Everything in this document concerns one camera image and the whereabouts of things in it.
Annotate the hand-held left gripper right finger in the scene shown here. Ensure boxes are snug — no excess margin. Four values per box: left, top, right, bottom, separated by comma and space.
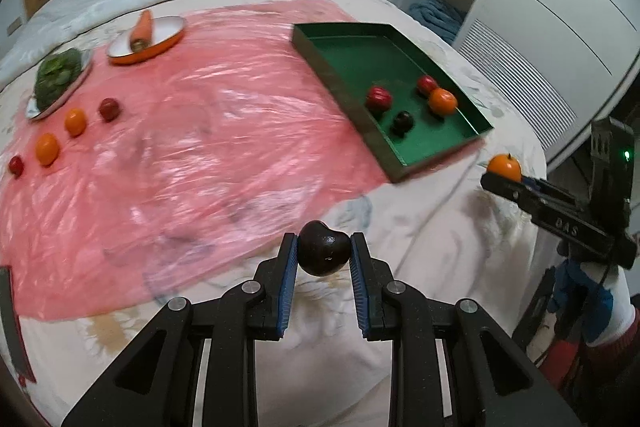
350, 232, 586, 427

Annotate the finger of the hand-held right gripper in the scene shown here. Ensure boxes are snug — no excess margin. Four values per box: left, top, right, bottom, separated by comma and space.
480, 172, 552, 216
521, 176, 587, 208

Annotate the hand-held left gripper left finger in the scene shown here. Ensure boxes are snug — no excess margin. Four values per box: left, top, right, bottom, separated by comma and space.
62, 232, 301, 427

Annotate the orange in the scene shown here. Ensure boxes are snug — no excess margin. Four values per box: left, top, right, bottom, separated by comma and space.
65, 108, 88, 138
487, 153, 522, 182
427, 88, 458, 116
35, 133, 61, 166

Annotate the dark purple plum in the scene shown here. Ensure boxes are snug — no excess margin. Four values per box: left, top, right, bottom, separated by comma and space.
391, 110, 414, 134
298, 220, 351, 278

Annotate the green tray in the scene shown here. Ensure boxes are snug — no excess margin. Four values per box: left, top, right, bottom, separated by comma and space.
291, 22, 494, 185

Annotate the person's right forearm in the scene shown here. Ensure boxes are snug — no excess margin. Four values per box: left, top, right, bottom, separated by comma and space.
575, 322, 640, 427

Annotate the person's right hand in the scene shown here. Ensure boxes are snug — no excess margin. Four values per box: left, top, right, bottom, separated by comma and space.
547, 252, 638, 348

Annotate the pink plastic sheet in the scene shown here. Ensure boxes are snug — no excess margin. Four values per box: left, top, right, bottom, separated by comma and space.
0, 0, 396, 323

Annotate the blue folded blanket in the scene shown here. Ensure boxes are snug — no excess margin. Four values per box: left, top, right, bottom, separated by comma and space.
409, 0, 465, 44

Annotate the white wardrobe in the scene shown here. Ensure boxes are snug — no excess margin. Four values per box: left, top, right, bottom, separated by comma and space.
272, 0, 640, 172

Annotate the red-cased smartphone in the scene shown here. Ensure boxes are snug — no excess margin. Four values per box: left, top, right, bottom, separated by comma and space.
0, 266, 36, 383

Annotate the orange enamel dish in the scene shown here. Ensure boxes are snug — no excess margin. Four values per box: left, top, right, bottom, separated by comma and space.
107, 16, 187, 66

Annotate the carrot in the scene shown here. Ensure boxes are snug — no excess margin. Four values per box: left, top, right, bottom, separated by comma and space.
129, 9, 153, 52

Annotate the white plate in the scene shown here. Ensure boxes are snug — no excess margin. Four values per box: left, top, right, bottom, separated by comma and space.
26, 49, 93, 122

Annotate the green leafy vegetable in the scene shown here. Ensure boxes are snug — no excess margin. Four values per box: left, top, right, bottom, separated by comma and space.
35, 48, 83, 110

